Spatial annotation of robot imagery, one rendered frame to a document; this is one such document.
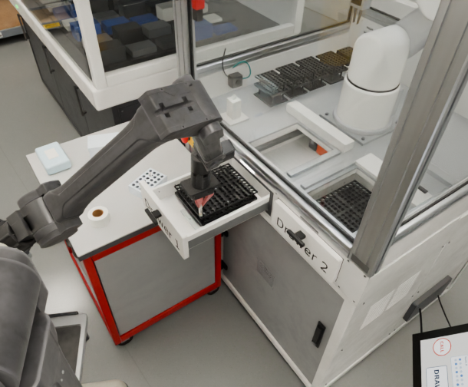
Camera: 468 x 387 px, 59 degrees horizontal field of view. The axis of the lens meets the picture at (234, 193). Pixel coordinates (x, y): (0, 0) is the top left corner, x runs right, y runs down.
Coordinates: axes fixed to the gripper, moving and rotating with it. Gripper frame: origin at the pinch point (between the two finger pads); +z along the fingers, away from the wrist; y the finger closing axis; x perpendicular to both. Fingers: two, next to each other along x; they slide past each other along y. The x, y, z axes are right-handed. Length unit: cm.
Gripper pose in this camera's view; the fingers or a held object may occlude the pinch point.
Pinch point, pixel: (199, 204)
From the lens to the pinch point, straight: 126.5
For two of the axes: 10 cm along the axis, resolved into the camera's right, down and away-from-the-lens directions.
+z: -0.8, 7.0, 7.1
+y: -8.4, 3.4, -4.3
